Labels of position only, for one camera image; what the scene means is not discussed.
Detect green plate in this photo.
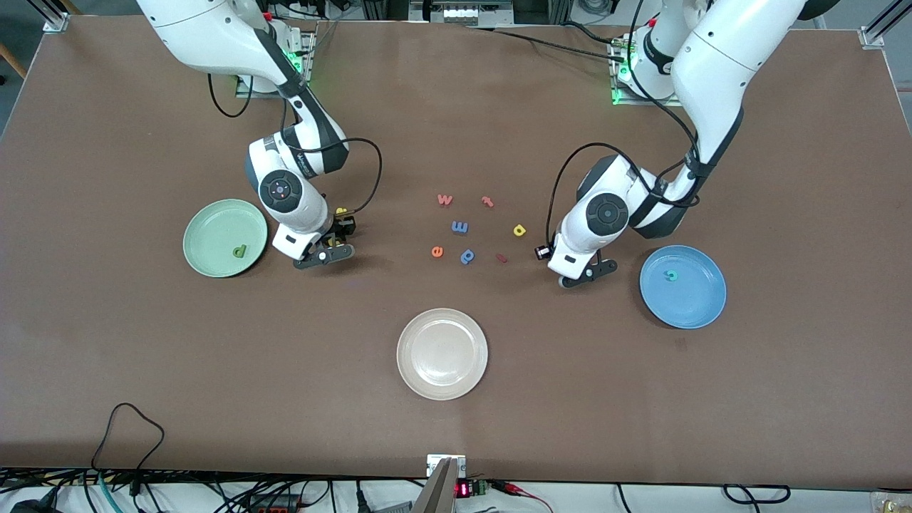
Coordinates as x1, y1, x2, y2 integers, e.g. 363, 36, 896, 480
182, 198, 269, 279

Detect blue plate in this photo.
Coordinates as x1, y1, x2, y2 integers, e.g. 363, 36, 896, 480
639, 244, 727, 330

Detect white plate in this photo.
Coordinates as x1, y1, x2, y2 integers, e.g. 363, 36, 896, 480
396, 308, 489, 401

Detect white marker tag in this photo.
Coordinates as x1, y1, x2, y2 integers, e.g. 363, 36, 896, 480
426, 454, 467, 477

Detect grey box with white sockets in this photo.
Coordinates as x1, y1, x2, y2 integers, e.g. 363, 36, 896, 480
410, 0, 514, 28

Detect black power strip red switches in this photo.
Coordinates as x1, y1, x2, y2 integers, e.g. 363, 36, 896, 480
246, 495, 304, 513

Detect aluminium corner profile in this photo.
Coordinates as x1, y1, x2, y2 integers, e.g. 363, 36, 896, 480
28, 0, 70, 33
859, 0, 912, 49

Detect brown wooden leg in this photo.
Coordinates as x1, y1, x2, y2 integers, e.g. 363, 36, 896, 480
0, 43, 28, 79

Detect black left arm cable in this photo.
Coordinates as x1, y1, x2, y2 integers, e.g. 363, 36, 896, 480
545, 0, 703, 247

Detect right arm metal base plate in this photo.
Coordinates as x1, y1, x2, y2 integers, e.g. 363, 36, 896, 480
235, 30, 316, 99

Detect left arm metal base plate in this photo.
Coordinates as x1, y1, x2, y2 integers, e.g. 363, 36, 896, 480
611, 36, 689, 108

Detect black cable to arm base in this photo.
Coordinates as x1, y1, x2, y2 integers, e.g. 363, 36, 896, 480
467, 21, 631, 63

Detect red clip wire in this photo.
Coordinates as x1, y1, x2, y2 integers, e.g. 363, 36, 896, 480
492, 482, 555, 513

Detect thin black looped cable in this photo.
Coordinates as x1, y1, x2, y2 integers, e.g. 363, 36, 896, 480
91, 403, 166, 477

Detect grey camera mount bar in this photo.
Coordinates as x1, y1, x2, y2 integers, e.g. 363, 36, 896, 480
412, 457, 459, 513

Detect black flat loop cable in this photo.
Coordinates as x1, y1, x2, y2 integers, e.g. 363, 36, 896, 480
723, 484, 792, 504

